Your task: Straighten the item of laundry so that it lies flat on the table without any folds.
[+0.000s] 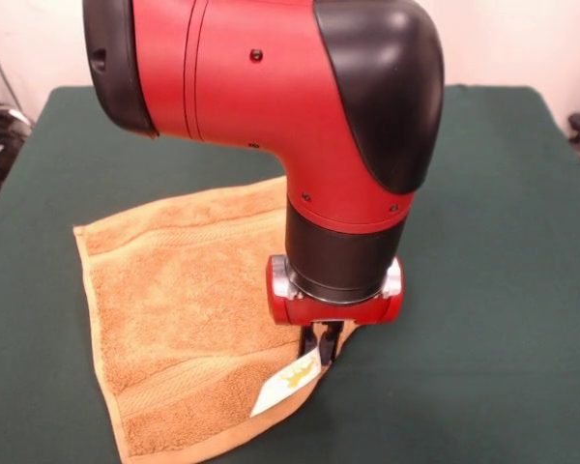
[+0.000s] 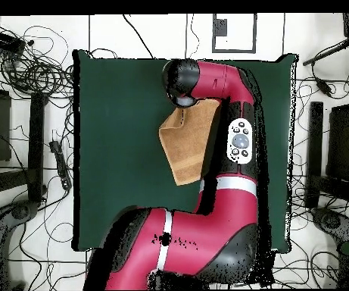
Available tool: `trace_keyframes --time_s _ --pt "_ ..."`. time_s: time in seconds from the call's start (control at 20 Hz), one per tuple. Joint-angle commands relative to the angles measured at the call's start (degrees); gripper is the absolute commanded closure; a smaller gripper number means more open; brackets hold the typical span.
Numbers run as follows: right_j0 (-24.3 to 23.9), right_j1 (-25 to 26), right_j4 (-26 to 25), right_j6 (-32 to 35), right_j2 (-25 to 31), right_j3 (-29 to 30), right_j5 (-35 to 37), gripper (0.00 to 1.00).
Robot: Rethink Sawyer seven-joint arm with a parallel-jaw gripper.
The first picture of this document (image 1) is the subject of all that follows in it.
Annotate dark green table cloth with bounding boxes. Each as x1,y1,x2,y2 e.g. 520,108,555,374
0,84,580,464

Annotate tan terry towel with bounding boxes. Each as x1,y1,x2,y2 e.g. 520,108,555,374
72,176,359,464

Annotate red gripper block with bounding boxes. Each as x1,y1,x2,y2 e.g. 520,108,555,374
264,254,406,366

